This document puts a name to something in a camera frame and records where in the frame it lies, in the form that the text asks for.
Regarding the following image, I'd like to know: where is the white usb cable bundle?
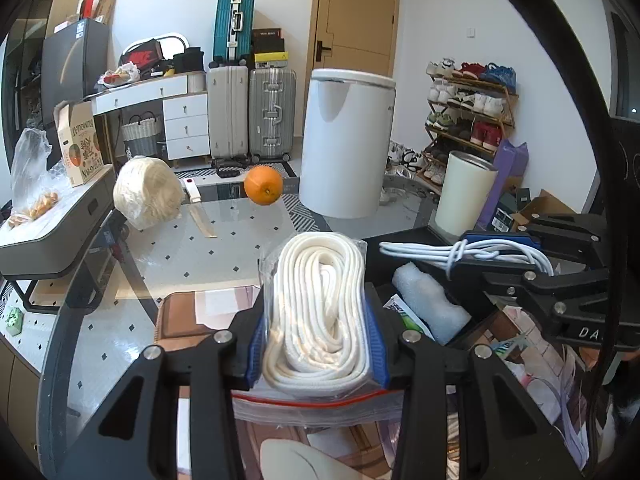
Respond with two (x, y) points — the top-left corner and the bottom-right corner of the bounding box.
(377, 238), (556, 281)

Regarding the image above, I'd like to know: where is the white foam piece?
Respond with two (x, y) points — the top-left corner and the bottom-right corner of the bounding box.
(392, 262), (471, 344)

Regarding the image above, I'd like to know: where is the bagged thick white rope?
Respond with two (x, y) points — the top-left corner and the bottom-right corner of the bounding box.
(232, 231), (406, 428)

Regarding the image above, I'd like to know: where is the brown cardboard box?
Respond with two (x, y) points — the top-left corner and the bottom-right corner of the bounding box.
(511, 190), (574, 226)

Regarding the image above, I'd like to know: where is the purple paper bag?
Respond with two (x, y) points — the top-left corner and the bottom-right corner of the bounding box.
(477, 139), (529, 228)

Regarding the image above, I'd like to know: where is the white cylindrical cup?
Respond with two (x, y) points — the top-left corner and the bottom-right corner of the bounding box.
(435, 151), (498, 236)

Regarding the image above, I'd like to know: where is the black cardboard box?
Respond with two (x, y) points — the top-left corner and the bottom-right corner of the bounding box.
(361, 224), (501, 346)

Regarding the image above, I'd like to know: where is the wooden shoe rack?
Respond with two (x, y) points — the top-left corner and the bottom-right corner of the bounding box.
(421, 58), (518, 193)

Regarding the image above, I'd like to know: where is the white medicine sachet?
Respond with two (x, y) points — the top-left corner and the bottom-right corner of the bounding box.
(383, 294), (434, 340)

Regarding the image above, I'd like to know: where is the grey side table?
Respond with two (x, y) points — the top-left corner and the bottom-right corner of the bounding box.
(1, 164), (116, 314)

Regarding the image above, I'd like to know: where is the white tall trash bin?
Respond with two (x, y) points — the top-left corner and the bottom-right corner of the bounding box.
(298, 68), (396, 219)

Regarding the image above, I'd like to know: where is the cream yarn ball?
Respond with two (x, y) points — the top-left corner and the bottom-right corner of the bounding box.
(113, 156), (183, 231)

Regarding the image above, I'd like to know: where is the orange fruit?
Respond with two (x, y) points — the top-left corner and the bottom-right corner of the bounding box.
(243, 166), (283, 206)

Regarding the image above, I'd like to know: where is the clear plastic snack bag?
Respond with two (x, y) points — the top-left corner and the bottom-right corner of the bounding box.
(8, 128), (72, 229)

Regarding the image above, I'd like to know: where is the brown wooden door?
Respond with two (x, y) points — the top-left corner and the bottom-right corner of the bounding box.
(302, 0), (402, 137)

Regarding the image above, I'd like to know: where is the silver suitcase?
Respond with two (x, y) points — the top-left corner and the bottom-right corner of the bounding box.
(248, 67), (297, 162)

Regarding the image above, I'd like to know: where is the orange fruit cardboard box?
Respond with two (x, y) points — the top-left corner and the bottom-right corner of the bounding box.
(54, 101), (103, 188)

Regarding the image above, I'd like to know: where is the white drawer desk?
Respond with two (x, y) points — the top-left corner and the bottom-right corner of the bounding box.
(89, 72), (210, 162)

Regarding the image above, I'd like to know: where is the white suitcase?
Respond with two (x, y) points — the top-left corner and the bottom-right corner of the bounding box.
(206, 66), (250, 159)

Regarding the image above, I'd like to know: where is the teal suitcase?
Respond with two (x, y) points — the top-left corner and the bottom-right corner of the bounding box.
(209, 0), (255, 68)

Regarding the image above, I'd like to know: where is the grey refrigerator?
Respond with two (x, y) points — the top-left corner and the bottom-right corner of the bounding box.
(41, 18), (111, 125)

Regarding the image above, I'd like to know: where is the white handled knife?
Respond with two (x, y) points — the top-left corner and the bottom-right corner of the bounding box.
(182, 178), (217, 240)

